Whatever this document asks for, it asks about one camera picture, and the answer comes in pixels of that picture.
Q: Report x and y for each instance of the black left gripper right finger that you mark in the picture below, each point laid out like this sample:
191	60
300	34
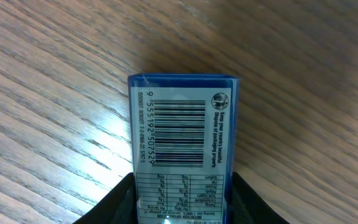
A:
247	207

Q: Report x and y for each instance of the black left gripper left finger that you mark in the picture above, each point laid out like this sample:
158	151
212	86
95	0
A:
117	207

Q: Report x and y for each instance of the blue Eclipse mint box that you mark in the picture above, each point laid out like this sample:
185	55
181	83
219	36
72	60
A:
183	133

